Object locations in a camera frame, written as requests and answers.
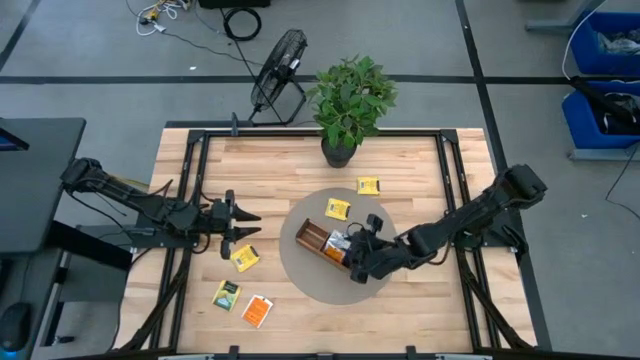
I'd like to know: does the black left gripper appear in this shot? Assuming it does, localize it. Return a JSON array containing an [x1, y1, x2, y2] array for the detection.
[[207, 189, 262, 260]]

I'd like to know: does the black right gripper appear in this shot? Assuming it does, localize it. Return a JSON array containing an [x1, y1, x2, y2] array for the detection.
[[347, 213, 401, 285]]

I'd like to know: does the green yellow tea bag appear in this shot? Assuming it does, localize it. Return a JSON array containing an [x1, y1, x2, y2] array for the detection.
[[211, 279, 242, 312]]

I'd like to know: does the wooden tea organizer tray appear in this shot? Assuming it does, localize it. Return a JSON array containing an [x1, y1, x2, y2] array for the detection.
[[294, 217, 361, 274]]

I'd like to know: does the round grey table mat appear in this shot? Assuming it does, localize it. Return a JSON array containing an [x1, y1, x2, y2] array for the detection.
[[278, 187, 399, 306]]

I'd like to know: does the green plant in black pot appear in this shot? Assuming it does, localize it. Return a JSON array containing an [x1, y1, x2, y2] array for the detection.
[[305, 53, 399, 169]]

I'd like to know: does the black floor fan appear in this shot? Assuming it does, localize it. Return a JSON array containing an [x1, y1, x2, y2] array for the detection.
[[248, 28, 309, 128]]

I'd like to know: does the black desk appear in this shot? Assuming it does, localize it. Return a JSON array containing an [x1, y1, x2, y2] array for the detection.
[[0, 117, 134, 349]]

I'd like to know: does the black box on floor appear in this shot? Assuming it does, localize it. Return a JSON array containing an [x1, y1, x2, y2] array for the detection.
[[198, 0, 272, 10]]

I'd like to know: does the blue plastic storage bin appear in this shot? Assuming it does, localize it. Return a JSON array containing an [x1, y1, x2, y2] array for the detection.
[[571, 10, 640, 76], [561, 79, 640, 151]]

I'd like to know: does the dark screen on desk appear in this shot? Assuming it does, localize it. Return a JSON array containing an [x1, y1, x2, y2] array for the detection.
[[0, 127, 30, 152]]

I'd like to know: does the grey table leg base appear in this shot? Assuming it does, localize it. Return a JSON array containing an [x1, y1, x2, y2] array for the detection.
[[567, 147, 640, 162], [524, 0, 609, 34]]

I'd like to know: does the black computer mouse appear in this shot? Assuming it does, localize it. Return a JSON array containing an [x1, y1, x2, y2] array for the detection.
[[0, 302, 32, 359]]

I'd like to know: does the yellow cable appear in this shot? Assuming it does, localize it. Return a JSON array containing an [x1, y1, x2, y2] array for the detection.
[[112, 172, 151, 191]]

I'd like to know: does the black aluminium rig frame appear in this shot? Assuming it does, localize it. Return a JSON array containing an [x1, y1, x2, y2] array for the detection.
[[114, 127, 539, 360]]

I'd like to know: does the coiled black cable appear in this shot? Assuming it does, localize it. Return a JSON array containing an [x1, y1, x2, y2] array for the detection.
[[222, 6, 263, 42]]

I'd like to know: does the white cable bundle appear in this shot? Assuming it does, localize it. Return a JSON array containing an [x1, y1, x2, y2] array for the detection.
[[134, 0, 180, 37]]

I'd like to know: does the black floor cable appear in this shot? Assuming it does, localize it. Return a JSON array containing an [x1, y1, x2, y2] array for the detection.
[[604, 144, 640, 221]]

